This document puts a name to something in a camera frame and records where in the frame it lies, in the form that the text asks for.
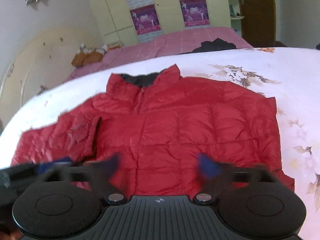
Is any cream headboard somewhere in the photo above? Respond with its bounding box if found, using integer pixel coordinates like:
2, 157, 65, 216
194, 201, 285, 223
1, 28, 85, 126

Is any white floral bed quilt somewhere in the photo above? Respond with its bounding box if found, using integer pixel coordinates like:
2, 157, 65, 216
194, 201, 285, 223
1, 48, 319, 239

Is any cream wardrobe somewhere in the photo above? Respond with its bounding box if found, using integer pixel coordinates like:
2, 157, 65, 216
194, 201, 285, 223
89, 0, 232, 46

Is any red puffer jacket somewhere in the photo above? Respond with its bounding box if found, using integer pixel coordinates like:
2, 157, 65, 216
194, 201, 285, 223
11, 65, 295, 196

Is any orange patterned pillow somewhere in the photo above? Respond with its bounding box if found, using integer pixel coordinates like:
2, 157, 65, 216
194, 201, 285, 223
71, 51, 104, 68

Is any brown wooden door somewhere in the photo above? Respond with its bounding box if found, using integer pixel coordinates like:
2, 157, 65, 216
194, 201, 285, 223
239, 0, 276, 48

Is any black garment on bed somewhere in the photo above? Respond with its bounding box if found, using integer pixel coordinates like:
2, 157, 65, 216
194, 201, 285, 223
192, 38, 236, 53

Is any lower left purple poster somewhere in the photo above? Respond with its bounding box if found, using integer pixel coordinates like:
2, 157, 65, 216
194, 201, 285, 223
130, 4, 161, 36

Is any lower right purple poster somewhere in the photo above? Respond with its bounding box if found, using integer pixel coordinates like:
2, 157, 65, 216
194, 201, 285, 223
180, 0, 210, 28

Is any pink bed sheet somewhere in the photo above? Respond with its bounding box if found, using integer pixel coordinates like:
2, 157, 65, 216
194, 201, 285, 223
66, 27, 253, 81

